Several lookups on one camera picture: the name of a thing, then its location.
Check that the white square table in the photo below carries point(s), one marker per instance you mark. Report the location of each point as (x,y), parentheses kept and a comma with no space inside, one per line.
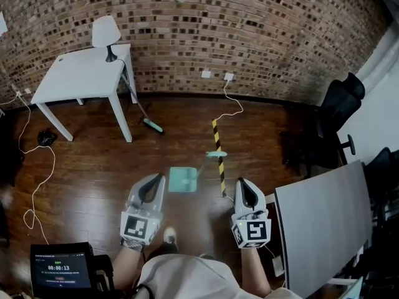
(81,76)

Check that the black plastic bag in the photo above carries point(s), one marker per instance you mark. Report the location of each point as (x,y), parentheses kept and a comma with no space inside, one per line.
(47,137)

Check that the grey sneaker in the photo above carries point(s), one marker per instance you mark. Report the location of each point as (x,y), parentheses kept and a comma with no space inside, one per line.
(170,237)

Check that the white shade table lamp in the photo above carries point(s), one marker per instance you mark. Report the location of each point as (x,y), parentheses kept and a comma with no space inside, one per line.
(105,31)

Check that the white power adapter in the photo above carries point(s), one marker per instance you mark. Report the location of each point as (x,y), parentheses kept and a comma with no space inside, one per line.
(278,266)

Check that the black mesh office chair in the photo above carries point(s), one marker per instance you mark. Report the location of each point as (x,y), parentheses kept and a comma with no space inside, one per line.
(386,173)

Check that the black mounting bracket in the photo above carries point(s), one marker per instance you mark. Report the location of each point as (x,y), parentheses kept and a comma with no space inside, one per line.
(103,273)

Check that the green broom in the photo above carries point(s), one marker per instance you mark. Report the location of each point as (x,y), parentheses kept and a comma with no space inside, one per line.
(153,127)

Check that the white shirt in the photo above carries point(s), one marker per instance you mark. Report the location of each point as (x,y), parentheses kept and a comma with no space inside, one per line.
(187,279)

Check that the person's left hand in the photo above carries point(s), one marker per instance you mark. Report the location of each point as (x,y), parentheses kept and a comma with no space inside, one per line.
(133,245)

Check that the black tablet screen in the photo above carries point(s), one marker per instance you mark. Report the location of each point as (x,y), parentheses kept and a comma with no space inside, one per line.
(62,269)

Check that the yellow black floor tape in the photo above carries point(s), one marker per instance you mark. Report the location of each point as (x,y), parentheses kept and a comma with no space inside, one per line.
(217,139)

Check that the white wall socket pair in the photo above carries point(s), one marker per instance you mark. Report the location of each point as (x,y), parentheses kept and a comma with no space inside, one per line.
(23,93)

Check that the white paper sheet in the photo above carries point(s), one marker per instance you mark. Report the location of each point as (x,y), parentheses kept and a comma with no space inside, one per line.
(3,23)

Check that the white wall plug adapter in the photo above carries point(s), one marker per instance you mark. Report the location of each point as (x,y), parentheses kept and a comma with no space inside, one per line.
(228,77)

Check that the grey desk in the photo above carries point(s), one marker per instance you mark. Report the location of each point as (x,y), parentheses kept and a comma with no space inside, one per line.
(324,216)

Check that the person's left forearm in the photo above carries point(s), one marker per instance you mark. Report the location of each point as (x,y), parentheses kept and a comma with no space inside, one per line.
(126,263)

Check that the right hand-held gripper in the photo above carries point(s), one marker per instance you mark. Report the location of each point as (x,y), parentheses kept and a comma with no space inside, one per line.
(254,230)

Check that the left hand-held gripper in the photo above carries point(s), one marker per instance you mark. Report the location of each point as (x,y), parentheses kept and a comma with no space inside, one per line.
(137,227)

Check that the person's right forearm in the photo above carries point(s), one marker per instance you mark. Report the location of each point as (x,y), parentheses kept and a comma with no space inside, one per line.
(255,269)

